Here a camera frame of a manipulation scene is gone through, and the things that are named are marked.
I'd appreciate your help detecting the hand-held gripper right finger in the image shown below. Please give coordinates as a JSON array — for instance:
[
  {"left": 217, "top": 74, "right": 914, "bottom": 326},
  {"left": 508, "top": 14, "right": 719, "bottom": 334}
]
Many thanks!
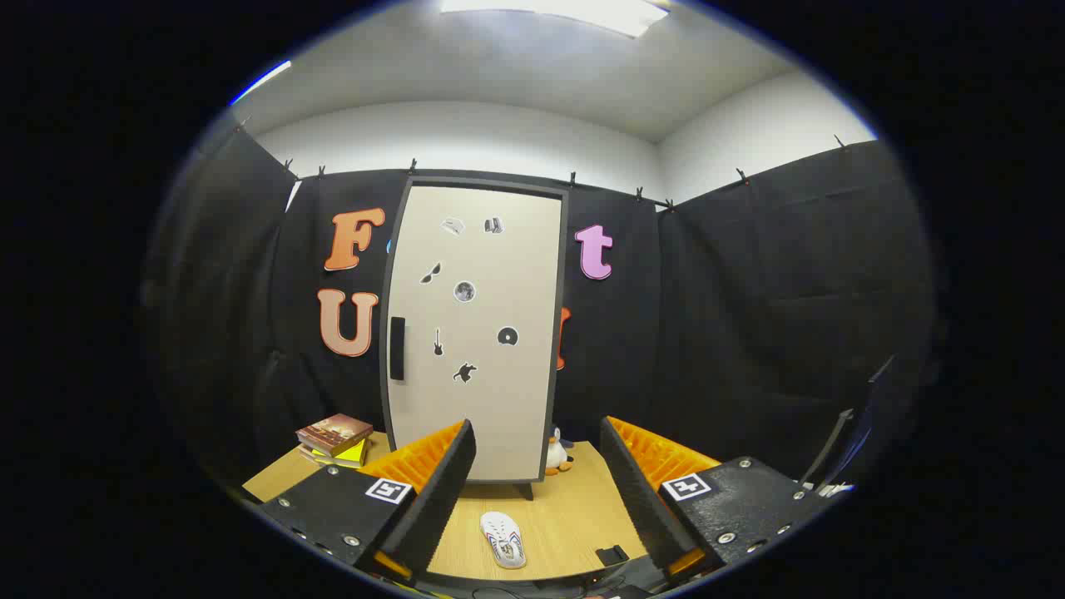
[{"left": 599, "top": 416, "right": 841, "bottom": 583}]

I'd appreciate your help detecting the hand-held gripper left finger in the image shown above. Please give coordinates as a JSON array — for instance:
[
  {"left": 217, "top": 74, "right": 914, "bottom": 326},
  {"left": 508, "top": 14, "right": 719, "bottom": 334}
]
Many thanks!
[{"left": 258, "top": 418, "right": 478, "bottom": 583}]

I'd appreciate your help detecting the white striped canvas shoe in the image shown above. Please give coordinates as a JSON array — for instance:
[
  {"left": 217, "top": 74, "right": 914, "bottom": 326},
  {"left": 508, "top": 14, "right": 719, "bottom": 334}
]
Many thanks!
[{"left": 480, "top": 511, "right": 528, "bottom": 570}]

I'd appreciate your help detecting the beige shoe cabinet door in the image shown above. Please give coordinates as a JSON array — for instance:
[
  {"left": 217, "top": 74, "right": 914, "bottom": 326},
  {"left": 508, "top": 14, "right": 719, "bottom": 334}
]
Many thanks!
[{"left": 387, "top": 185, "right": 563, "bottom": 483}]

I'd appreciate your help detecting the dark grey shoe cabinet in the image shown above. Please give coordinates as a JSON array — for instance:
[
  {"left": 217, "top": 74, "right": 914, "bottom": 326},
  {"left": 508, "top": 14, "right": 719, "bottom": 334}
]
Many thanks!
[{"left": 379, "top": 176, "right": 571, "bottom": 500}]

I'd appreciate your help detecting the small penguin plush toy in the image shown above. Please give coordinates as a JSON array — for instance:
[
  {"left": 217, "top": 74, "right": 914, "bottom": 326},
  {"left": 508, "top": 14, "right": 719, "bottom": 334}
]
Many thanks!
[{"left": 545, "top": 427, "right": 575, "bottom": 477}]

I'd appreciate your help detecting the yellow cover book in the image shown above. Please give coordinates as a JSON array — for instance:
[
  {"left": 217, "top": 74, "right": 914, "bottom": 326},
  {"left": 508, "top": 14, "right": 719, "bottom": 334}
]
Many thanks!
[{"left": 301, "top": 439, "right": 369, "bottom": 468}]

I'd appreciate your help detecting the brown cover book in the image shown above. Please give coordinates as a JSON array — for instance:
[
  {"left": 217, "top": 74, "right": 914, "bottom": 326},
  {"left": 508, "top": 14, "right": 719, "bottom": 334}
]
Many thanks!
[{"left": 295, "top": 413, "right": 374, "bottom": 457}]

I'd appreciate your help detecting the black backdrop cloth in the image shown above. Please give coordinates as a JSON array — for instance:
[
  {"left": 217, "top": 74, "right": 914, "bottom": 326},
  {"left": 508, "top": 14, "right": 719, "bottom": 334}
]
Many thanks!
[{"left": 146, "top": 125, "right": 937, "bottom": 500}]

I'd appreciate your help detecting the row of black cloth clips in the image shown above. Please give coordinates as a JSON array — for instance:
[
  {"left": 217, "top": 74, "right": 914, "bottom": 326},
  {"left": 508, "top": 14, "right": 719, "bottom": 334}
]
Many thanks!
[{"left": 235, "top": 116, "right": 848, "bottom": 209}]

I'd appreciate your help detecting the ceiling light panel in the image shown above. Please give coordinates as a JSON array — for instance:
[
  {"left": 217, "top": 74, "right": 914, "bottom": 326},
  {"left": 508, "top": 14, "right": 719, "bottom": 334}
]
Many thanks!
[{"left": 438, "top": 0, "right": 671, "bottom": 38}]

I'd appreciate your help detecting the dark metal frame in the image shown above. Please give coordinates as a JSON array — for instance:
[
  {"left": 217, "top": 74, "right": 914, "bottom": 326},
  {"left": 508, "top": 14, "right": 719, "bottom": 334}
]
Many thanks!
[{"left": 800, "top": 356, "right": 898, "bottom": 493}]

